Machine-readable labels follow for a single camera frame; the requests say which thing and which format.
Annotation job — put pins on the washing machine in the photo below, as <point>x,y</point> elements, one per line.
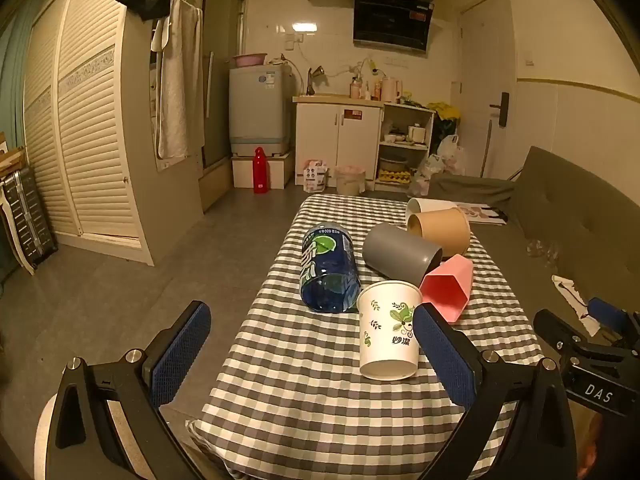
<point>257,110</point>

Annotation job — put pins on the grey checked tablecloth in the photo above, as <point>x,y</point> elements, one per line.
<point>300,385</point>

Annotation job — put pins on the red bottle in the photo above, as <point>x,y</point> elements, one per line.
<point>260,172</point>

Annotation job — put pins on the plain white cup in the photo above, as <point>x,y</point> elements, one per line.
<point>425,204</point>

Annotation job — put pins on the magazine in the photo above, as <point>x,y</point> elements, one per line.
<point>482,212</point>

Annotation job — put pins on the clear plastic wrapper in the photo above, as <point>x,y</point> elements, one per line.
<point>542,250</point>

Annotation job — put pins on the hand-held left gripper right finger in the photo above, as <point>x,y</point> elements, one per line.
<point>445,360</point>

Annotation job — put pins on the pink hexagonal plastic cup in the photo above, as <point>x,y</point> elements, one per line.
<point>445,287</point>

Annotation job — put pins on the white floral paper cup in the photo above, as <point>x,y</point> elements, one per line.
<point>387,332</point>

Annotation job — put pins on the pink kettle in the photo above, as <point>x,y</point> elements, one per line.
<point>390,89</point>

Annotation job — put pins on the washing machine platform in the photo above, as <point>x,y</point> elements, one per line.
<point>280,170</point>

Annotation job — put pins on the white paper sheet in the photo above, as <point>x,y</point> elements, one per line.
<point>570,292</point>

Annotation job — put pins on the white plastic bag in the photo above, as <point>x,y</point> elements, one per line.
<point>450,155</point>

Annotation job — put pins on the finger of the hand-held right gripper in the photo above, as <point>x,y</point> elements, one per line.
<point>557,327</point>
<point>606,311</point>

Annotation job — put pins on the metal faucet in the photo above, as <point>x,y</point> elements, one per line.
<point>312,80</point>

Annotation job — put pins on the white hanging towel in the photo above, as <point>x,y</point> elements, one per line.
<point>177,75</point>

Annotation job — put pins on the white open shelf unit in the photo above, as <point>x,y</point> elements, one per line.
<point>405,110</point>

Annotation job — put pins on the white round object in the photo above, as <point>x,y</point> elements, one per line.
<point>46,435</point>

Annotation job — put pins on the grey-green sofa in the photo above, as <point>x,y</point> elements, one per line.
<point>575,210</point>

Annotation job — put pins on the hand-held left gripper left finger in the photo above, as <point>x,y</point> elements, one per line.
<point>182,355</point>

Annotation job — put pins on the white louvered wardrobe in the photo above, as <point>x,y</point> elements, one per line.
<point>90,135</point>

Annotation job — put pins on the white sink cabinet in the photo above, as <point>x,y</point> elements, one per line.
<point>325,135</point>

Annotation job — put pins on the yellow bag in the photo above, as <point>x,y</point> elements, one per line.
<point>445,110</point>

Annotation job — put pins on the white door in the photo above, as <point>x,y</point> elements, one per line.
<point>482,60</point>

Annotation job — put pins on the egg tray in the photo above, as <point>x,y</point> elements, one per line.
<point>395,176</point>

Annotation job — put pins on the grey plastic cup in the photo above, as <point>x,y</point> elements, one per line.
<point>400,252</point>

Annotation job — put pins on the trash bin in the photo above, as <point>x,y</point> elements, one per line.
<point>350,180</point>

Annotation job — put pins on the blue cut bottle cup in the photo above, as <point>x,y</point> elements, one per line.
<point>327,265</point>

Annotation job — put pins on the pink basin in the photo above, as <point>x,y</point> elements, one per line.
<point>248,60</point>

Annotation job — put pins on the black range hood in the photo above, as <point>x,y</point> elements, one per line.
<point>392,20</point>

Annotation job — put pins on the brown paper cup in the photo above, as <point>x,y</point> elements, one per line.
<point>442,230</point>

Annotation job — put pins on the broom stick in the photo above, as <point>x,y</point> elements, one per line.
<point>486,150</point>

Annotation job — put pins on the grey suitcase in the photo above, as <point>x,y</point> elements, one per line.
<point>27,215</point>

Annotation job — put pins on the white printed carton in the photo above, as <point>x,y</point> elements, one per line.
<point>315,176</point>

